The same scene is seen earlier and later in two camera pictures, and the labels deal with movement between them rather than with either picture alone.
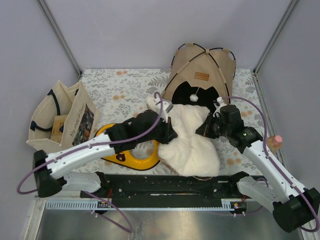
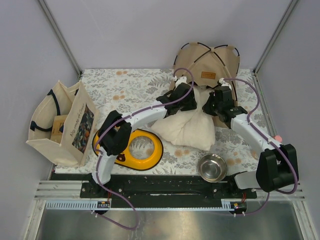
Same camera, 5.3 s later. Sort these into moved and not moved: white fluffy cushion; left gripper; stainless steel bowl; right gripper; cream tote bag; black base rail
Moved: stainless steel bowl; right gripper; white fluffy cushion; left gripper
Not moved: cream tote bag; black base rail
